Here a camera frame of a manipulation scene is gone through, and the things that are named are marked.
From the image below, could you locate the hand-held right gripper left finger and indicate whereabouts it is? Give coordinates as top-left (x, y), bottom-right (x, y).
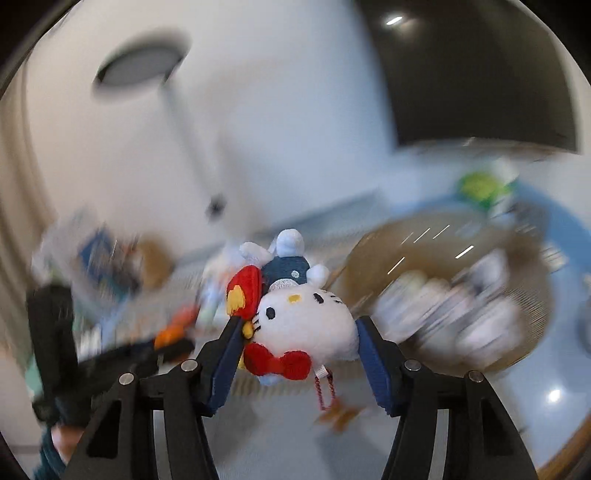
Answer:
top-left (60, 318), bottom-right (245, 480)

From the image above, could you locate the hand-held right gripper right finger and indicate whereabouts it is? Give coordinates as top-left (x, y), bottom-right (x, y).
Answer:
top-left (355, 316), bottom-right (539, 480)

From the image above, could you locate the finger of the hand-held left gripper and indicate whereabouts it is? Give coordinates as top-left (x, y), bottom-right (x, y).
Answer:
top-left (78, 338), bottom-right (195, 384)

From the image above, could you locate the orange carrot plush toy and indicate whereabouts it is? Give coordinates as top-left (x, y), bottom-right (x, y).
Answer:
top-left (154, 308), bottom-right (198, 350)

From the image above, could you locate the cream plush toy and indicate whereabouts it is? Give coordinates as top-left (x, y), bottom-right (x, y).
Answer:
top-left (379, 286), bottom-right (462, 337)

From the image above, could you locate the white cat plush toy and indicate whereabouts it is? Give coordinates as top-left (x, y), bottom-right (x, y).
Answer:
top-left (226, 229), bottom-right (361, 411)

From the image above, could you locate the pale green plush toy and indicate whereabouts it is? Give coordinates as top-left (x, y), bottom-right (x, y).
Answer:
top-left (397, 270), bottom-right (432, 298)

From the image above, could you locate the pale pink plush toy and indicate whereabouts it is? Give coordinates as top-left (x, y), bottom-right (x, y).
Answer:
top-left (457, 256), bottom-right (525, 356)

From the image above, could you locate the brown woven bowl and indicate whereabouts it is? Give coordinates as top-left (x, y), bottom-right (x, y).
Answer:
top-left (332, 210), bottom-right (555, 370)

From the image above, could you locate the person's left forearm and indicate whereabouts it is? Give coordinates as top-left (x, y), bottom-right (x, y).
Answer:
top-left (34, 422), bottom-right (93, 480)

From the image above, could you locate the black mesh pen holder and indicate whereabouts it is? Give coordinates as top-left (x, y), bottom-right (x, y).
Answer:
top-left (113, 249), bottom-right (141, 291)

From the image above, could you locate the patterned woven table mat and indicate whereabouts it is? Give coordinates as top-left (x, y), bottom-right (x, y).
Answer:
top-left (76, 194), bottom-right (416, 480)

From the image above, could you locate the bamboo pen holder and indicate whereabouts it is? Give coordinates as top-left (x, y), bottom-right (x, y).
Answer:
top-left (139, 235), bottom-right (174, 289)

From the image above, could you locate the green and white packet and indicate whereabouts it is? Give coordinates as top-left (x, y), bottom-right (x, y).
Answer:
top-left (455, 157), bottom-right (522, 217)

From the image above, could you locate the white desk lamp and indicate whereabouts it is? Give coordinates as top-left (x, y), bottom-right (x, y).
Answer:
top-left (95, 30), bottom-right (259, 241)

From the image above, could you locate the black computer monitor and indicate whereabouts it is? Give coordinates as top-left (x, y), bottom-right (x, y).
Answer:
top-left (355, 0), bottom-right (580, 153)

